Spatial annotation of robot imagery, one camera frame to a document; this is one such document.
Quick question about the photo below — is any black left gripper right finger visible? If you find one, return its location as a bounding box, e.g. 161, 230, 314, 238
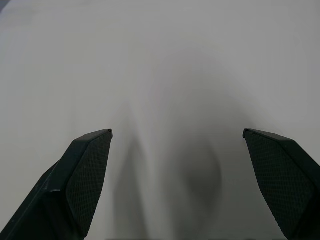
242, 128, 320, 240

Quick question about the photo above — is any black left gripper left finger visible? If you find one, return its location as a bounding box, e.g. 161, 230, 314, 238
0, 128, 114, 240

